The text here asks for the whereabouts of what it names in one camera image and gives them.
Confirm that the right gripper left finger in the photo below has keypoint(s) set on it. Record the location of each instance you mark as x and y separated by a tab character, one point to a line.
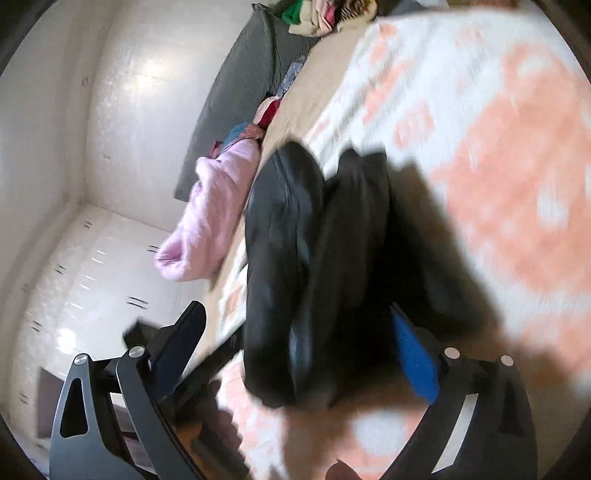
86	441

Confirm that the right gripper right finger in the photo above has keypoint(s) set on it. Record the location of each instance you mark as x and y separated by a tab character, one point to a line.
478	424

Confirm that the black leather jacket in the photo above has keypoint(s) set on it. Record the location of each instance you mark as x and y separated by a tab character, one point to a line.
327	260

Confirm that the clothes beside pink duvet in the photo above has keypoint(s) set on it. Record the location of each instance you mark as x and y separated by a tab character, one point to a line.
266	111

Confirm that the pile of folded clothes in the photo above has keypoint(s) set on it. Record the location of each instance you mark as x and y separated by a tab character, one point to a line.
318	18

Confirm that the person's left hand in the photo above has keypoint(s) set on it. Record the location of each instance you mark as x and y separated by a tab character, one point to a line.
220	421

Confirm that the person's right hand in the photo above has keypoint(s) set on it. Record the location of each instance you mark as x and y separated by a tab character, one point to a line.
341	471

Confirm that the white wardrobe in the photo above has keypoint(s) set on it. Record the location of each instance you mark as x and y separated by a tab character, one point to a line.
100	278

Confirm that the pink rolled duvet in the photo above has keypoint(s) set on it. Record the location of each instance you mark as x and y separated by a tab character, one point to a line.
195	250

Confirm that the tan bed cover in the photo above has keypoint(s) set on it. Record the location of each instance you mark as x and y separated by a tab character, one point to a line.
303	104

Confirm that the white orange patterned blanket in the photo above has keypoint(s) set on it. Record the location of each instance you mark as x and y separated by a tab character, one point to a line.
493	109

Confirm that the grey quilted headboard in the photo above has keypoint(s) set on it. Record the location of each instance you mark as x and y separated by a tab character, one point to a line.
254	67

